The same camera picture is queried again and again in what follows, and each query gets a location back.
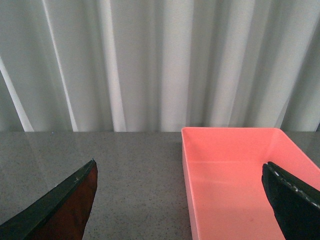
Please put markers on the pink plastic bin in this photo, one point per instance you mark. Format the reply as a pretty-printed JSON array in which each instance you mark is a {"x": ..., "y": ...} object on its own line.
[{"x": 223, "y": 169}]

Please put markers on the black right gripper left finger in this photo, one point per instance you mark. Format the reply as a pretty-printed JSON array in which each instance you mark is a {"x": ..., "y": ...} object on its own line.
[{"x": 61, "y": 214}]

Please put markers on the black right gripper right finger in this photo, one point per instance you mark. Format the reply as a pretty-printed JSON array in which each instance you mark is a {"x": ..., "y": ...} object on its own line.
[{"x": 296, "y": 204}]

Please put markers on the white pleated curtain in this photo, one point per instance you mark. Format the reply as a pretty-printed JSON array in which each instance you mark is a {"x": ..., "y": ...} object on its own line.
[{"x": 159, "y": 65}]

